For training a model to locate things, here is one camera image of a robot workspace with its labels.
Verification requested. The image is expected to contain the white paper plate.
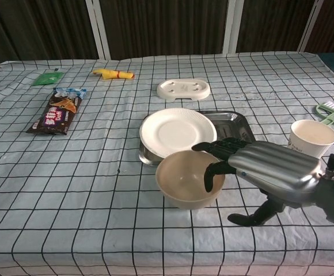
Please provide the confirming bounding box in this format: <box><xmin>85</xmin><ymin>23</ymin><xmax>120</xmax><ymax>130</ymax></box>
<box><xmin>139</xmin><ymin>108</ymin><xmax>218</xmax><ymax>159</ymax></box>

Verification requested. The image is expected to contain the white frame post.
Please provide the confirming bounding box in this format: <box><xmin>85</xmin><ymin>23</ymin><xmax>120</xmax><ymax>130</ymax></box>
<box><xmin>85</xmin><ymin>0</ymin><xmax>112</xmax><ymax>60</ymax></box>
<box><xmin>223</xmin><ymin>0</ymin><xmax>244</xmax><ymax>55</ymax></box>
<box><xmin>298</xmin><ymin>0</ymin><xmax>328</xmax><ymax>53</ymax></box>

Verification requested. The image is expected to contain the yellow rubber chicken toy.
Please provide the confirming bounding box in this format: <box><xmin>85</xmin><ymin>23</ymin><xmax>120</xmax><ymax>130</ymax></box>
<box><xmin>92</xmin><ymin>68</ymin><xmax>136</xmax><ymax>81</ymax></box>

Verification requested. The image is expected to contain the white oval soap dish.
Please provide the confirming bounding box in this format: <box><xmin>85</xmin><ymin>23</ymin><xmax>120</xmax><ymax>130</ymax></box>
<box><xmin>156</xmin><ymin>79</ymin><xmax>211</xmax><ymax>102</ymax></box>

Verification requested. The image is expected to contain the checkered tablecloth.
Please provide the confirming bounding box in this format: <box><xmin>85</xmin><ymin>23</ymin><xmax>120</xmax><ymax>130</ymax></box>
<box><xmin>0</xmin><ymin>51</ymin><xmax>334</xmax><ymax>276</ymax></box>

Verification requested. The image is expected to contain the white paper cup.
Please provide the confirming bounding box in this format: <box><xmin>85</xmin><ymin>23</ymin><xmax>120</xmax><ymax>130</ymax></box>
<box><xmin>288</xmin><ymin>119</ymin><xmax>334</xmax><ymax>159</ymax></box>

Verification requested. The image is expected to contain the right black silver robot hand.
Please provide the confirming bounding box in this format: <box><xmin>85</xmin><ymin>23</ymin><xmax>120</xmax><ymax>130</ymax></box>
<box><xmin>192</xmin><ymin>137</ymin><xmax>326</xmax><ymax>228</ymax></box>

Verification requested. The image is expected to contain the green packet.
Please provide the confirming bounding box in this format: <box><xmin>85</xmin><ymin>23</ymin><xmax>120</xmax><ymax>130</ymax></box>
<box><xmin>31</xmin><ymin>71</ymin><xmax>64</xmax><ymax>87</ymax></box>

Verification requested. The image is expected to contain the metal tray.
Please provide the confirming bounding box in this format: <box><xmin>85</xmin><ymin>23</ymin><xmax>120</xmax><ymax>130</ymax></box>
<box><xmin>139</xmin><ymin>110</ymin><xmax>257</xmax><ymax>167</ymax></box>

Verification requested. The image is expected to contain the beige bowl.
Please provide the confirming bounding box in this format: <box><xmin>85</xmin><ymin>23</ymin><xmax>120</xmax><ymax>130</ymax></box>
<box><xmin>155</xmin><ymin>149</ymin><xmax>226</xmax><ymax>210</ymax></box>

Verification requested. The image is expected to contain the brown chocolate snack packet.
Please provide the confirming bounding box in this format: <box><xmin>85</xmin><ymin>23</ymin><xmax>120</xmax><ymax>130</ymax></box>
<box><xmin>26</xmin><ymin>87</ymin><xmax>88</xmax><ymax>136</ymax></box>

